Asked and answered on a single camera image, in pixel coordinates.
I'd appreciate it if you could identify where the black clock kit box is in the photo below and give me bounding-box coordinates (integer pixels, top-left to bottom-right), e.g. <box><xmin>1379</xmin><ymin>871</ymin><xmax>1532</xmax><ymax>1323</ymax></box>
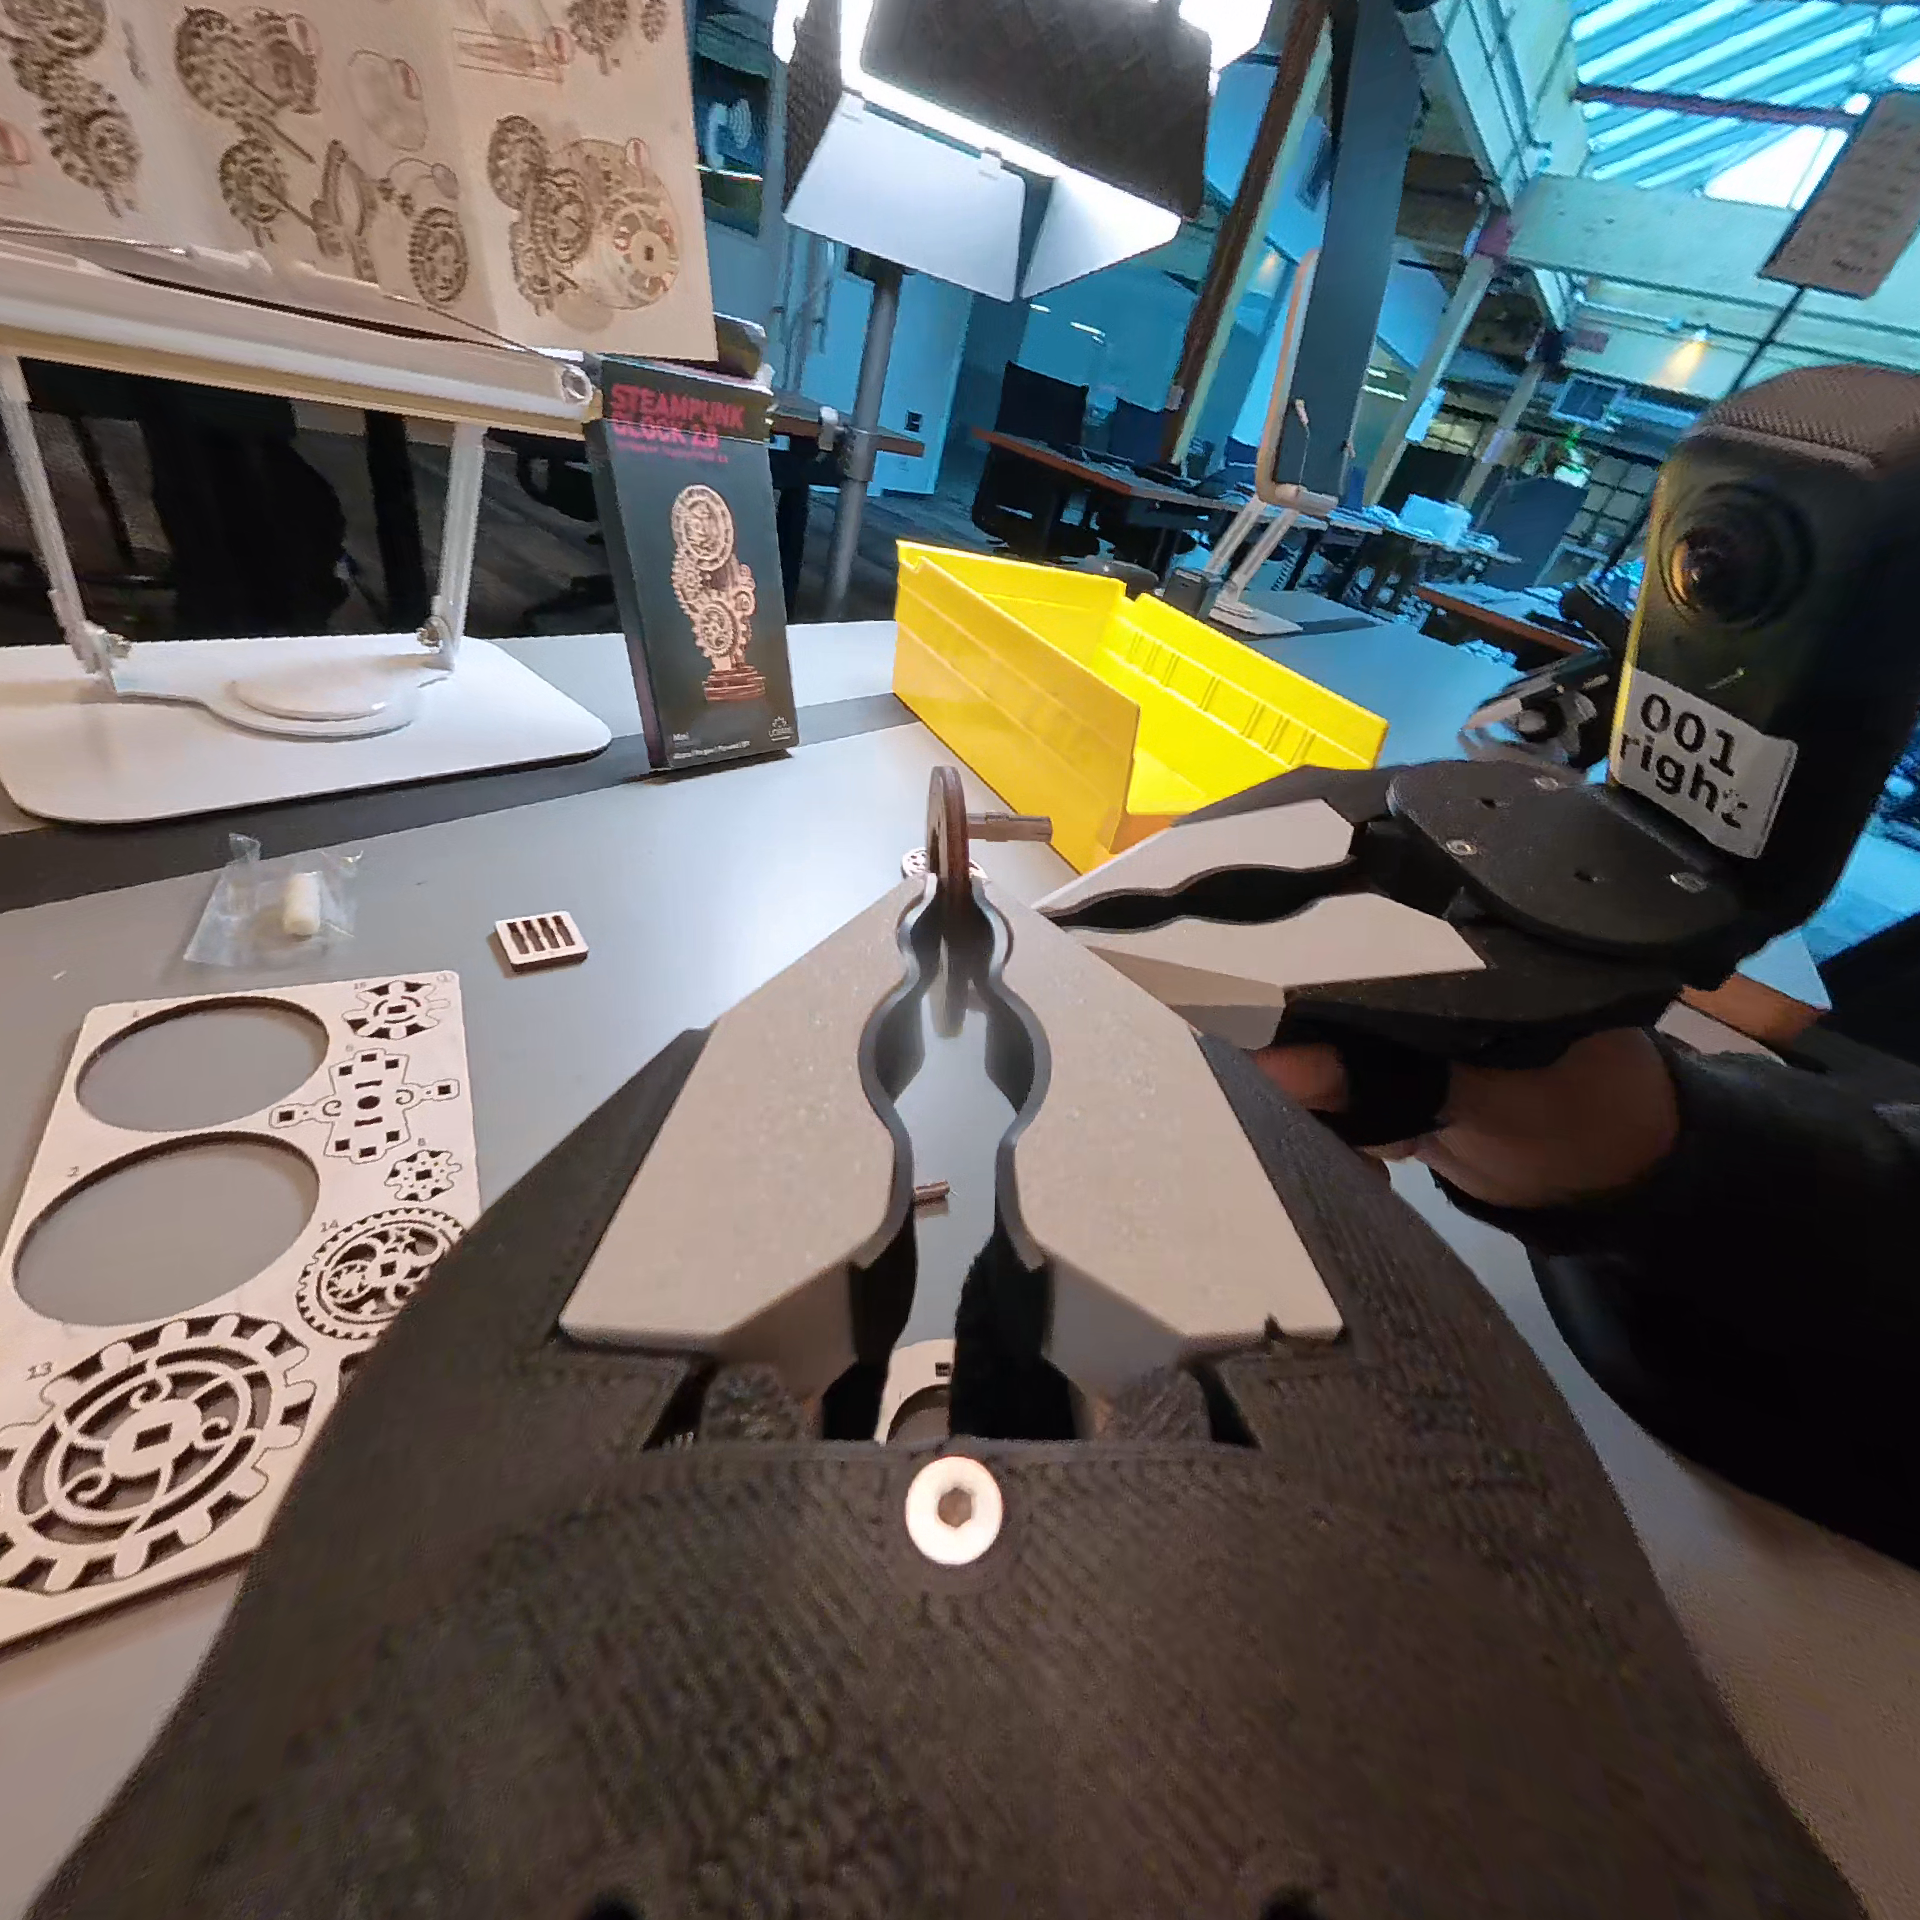
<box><xmin>586</xmin><ymin>356</ymin><xmax>801</xmax><ymax>774</ymax></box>

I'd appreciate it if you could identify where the person's right hand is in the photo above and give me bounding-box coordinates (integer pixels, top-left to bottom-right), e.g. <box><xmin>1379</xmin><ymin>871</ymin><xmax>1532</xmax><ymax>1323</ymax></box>
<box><xmin>1253</xmin><ymin>1025</ymin><xmax>1685</xmax><ymax>1215</ymax></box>

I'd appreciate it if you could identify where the small clear plastic bag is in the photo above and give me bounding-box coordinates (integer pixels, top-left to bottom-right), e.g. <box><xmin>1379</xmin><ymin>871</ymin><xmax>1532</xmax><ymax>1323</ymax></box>
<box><xmin>182</xmin><ymin>838</ymin><xmax>365</xmax><ymax>970</ymax></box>

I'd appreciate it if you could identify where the grey light stand pole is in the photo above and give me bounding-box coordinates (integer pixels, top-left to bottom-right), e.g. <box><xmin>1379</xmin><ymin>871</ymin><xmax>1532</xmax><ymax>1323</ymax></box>
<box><xmin>822</xmin><ymin>259</ymin><xmax>914</xmax><ymax>621</ymax></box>

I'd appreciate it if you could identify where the brown office table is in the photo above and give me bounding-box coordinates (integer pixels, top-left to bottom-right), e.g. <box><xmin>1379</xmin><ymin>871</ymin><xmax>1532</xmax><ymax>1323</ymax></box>
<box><xmin>972</xmin><ymin>427</ymin><xmax>1255</xmax><ymax>565</ymax></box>

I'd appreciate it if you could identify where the hanging paper sign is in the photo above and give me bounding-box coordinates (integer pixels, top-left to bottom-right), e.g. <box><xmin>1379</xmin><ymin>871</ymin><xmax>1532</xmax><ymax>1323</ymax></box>
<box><xmin>1757</xmin><ymin>90</ymin><xmax>1920</xmax><ymax>303</ymax></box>

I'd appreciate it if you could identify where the large wooden gear sheet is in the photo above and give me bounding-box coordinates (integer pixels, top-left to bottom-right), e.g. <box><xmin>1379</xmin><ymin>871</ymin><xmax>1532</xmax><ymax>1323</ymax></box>
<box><xmin>0</xmin><ymin>970</ymin><xmax>485</xmax><ymax>1647</ymax></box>

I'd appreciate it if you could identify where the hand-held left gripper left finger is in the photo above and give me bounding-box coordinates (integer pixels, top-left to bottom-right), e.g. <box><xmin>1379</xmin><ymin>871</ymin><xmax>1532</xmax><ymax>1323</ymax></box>
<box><xmin>557</xmin><ymin>877</ymin><xmax>935</xmax><ymax>1438</ymax></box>

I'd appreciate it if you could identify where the gear instruction booklet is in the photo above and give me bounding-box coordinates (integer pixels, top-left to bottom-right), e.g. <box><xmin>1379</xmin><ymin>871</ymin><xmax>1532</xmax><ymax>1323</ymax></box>
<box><xmin>0</xmin><ymin>0</ymin><xmax>720</xmax><ymax>365</ymax></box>

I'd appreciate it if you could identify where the studio light panel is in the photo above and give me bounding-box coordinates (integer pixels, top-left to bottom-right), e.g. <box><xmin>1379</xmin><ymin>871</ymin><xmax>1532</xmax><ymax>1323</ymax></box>
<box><xmin>780</xmin><ymin>0</ymin><xmax>1220</xmax><ymax>303</ymax></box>

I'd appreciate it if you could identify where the white book stand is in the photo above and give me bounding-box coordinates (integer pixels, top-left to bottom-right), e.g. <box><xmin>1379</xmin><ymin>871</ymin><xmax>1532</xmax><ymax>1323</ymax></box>
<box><xmin>0</xmin><ymin>226</ymin><xmax>617</xmax><ymax>831</ymax></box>

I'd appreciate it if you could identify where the grey desk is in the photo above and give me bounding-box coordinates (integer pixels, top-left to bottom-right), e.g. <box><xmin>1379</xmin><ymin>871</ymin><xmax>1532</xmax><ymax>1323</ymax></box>
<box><xmin>0</xmin><ymin>592</ymin><xmax>1920</xmax><ymax>1920</ymax></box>

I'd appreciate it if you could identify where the person's right forearm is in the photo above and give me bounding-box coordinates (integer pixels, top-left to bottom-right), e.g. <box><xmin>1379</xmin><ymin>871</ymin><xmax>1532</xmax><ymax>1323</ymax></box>
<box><xmin>1439</xmin><ymin>1036</ymin><xmax>1920</xmax><ymax>1570</ymax></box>

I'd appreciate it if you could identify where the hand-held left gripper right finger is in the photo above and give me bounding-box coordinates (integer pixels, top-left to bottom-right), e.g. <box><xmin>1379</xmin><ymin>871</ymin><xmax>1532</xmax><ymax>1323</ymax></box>
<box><xmin>970</xmin><ymin>883</ymin><xmax>1344</xmax><ymax>1438</ymax></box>

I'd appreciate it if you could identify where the yellow plastic bin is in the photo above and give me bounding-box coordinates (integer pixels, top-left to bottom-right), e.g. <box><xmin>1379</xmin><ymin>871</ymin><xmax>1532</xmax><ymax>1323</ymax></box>
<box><xmin>894</xmin><ymin>540</ymin><xmax>1391</xmax><ymax>875</ymax></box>

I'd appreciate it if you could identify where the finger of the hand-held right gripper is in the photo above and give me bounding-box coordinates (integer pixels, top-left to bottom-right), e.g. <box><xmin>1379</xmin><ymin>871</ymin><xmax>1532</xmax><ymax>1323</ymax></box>
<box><xmin>1032</xmin><ymin>798</ymin><xmax>1363</xmax><ymax>935</ymax></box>
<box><xmin>1080</xmin><ymin>899</ymin><xmax>1490</xmax><ymax>1052</ymax></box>

